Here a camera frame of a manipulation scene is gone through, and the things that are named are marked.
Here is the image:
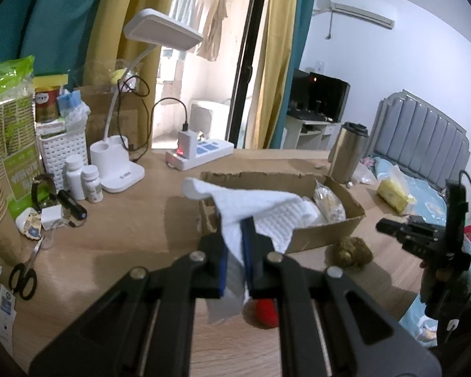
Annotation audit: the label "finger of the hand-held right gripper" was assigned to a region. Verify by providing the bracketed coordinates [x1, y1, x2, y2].
[376, 217, 411, 245]

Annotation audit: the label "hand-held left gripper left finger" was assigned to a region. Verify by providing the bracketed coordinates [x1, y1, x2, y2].
[29, 226, 227, 377]

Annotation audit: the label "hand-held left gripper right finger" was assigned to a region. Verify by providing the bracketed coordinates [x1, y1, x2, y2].
[239, 216, 443, 377]

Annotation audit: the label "white towel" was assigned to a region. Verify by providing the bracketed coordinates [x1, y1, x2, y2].
[181, 177, 321, 323]

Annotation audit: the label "cardboard box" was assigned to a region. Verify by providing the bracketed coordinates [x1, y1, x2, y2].
[198, 170, 366, 254]

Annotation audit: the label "red soft ball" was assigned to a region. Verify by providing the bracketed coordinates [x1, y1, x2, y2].
[253, 298, 280, 329]

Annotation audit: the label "yellow tissue pack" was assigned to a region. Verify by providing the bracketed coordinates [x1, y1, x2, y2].
[377, 178, 417, 215]

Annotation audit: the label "bed with blue sheet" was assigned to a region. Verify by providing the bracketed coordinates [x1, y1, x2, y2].
[361, 155, 471, 348]

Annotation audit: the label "olive fuzzy plush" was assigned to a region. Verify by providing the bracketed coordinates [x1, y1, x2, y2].
[329, 237, 374, 272]

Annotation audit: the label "white plastic bag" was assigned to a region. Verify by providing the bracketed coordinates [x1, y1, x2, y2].
[349, 161, 378, 186]

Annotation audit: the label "steel thermos flask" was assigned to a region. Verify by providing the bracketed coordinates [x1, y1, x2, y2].
[328, 122, 370, 185]

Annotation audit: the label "grey padded headboard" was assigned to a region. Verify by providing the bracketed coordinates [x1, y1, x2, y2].
[371, 89, 470, 191]

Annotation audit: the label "white power strip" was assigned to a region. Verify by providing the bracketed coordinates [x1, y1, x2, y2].
[165, 138, 235, 172]

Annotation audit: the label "white plug-in charger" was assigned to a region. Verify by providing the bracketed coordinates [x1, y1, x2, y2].
[177, 129, 199, 158]

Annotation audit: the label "white computer desk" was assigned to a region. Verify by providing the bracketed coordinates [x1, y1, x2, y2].
[282, 115, 343, 150]

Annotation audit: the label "white appliance on balcony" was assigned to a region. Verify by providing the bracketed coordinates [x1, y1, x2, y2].
[189, 100, 231, 139]

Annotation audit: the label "white desk lamp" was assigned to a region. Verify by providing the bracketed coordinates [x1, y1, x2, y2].
[89, 8, 204, 194]

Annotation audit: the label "black computer monitor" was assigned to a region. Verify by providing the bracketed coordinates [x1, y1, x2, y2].
[290, 68, 351, 123]

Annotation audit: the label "short white pill bottle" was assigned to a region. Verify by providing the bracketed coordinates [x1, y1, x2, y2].
[81, 164, 104, 204]

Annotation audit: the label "black small flashlight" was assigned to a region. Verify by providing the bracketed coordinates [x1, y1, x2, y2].
[57, 189, 88, 221]

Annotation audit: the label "tall white pill bottle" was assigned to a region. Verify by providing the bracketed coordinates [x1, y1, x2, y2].
[64, 155, 86, 201]

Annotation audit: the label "small white adapter cube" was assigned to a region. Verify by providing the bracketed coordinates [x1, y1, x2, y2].
[41, 204, 66, 229]

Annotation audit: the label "narrow yellow curtain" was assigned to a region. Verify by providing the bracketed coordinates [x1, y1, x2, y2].
[254, 0, 300, 150]

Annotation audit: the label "brown cardboard sheet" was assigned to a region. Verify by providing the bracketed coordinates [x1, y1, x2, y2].
[72, 84, 154, 155]

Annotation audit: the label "white lattice basket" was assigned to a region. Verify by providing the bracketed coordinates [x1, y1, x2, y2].
[37, 129, 89, 194]

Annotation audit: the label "patterned small pouch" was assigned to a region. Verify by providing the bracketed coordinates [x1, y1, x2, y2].
[15, 208, 45, 241]

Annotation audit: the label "black scissors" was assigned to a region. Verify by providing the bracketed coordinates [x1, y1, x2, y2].
[8, 237, 44, 300]

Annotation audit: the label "narrow teal curtain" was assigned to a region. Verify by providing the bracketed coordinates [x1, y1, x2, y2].
[272, 0, 319, 150]

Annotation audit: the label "crumpled clear plastic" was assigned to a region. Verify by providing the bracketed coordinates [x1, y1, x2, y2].
[64, 100, 92, 131]

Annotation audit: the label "white air conditioner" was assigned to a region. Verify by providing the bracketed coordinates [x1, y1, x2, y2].
[331, 2, 397, 30]

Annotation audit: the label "hanging beige shirt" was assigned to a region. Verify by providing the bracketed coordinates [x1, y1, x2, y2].
[194, 0, 229, 62]

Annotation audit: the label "red tin can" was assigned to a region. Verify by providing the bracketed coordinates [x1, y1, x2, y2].
[34, 86, 68, 125]

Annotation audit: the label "green pack of paper cups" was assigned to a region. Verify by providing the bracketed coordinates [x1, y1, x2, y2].
[0, 55, 45, 221]

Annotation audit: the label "hanging light blue shirt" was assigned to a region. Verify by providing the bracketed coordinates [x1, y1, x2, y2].
[168, 0, 202, 26]

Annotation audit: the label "wide yellow curtain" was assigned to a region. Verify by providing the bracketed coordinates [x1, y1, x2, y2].
[83, 0, 183, 89]

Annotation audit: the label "wide teal curtain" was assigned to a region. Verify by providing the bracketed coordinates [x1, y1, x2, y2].
[0, 0, 112, 77]

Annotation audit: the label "black charger cable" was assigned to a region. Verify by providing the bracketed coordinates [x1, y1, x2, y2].
[151, 98, 189, 154]

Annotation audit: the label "black sliding door frame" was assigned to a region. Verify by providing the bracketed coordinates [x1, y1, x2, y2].
[225, 0, 270, 147]

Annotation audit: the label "black round strap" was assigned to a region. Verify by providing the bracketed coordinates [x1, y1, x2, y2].
[31, 172, 58, 210]

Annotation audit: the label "black lamp cable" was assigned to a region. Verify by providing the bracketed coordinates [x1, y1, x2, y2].
[115, 76, 150, 162]

